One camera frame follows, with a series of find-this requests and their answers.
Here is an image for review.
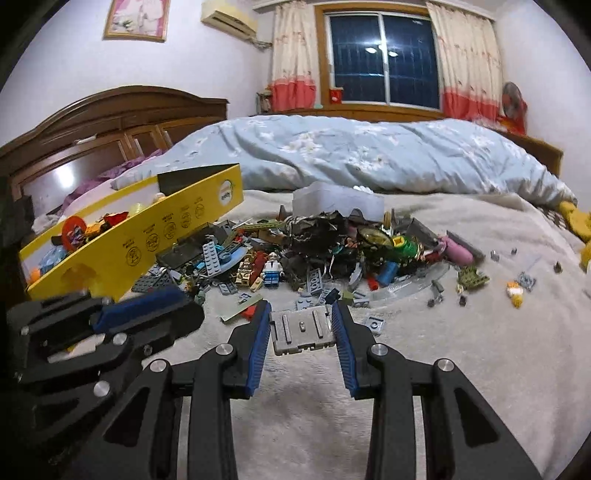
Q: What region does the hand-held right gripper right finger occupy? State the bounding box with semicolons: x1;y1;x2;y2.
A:
330;300;543;480

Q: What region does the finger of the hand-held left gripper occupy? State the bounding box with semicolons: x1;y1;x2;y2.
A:
7;284;185;344
18;295;206;398

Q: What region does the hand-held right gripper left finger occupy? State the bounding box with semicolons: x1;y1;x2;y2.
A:
60;299;273;480

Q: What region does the grey toy brick plate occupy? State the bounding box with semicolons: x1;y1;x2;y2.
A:
269;305;340;356

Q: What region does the yellow cardboard box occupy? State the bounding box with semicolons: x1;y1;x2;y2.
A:
18;164;245;303

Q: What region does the gold minifigure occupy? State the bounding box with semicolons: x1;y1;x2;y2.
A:
237;251;266;291

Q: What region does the white and blue minifigure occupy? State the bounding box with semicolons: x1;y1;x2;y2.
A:
261;258;284;289

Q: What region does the pile of colourful toy parts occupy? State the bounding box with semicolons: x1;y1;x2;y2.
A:
30;191;167;283

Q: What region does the pile of grey toy bricks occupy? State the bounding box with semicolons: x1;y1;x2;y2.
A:
131;203;490;324

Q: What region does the beige fleece blanket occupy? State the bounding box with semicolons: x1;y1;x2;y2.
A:
60;189;591;480

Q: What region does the purple blanket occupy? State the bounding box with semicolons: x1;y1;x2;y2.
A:
60;148;164;213

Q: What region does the olive green brick piece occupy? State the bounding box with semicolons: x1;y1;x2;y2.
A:
457;265;490;290

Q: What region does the clear plastic box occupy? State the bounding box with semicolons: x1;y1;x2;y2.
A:
292;181;384;219

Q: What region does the pink plastic cylinder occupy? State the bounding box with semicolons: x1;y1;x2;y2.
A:
438;234;477;262

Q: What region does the brown wooden headboard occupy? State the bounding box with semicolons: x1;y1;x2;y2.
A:
0;85;230;217

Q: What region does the blue floral quilt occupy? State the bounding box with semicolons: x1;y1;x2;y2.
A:
111;115;578;208

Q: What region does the yellow plush toy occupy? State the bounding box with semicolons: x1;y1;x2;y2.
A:
556;200;591;273

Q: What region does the floral curtain with red hem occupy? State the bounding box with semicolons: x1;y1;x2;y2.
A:
426;1;504;123
269;2;319;114

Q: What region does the red electric fan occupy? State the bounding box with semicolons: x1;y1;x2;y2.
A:
501;82;528;134

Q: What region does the white air conditioner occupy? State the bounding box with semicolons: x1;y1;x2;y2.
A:
201;0;258;40

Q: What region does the wooden framed window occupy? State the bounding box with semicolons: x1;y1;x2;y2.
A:
316;4;444;112

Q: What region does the framed wall poster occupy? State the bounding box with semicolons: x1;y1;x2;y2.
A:
104;0;171;43

